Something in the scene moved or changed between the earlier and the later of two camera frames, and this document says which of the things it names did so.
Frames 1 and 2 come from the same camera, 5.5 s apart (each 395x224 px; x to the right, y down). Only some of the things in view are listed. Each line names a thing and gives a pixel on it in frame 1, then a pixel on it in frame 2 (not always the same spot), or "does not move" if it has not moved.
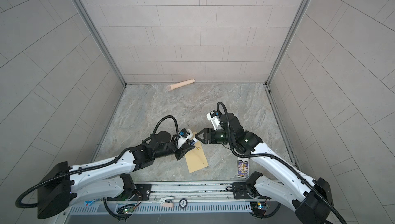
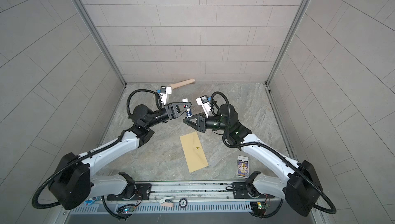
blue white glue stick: x=193 y=141 -> x=189 y=112
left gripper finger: x=184 y=149 -> x=176 y=109
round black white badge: x=183 y=203 does not move
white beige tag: x=162 y=202 does not move
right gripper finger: x=207 y=135 -> x=200 y=125
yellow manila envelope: x=195 y=159 does not move
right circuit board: x=258 y=208 does not move
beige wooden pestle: x=173 y=86 does not move
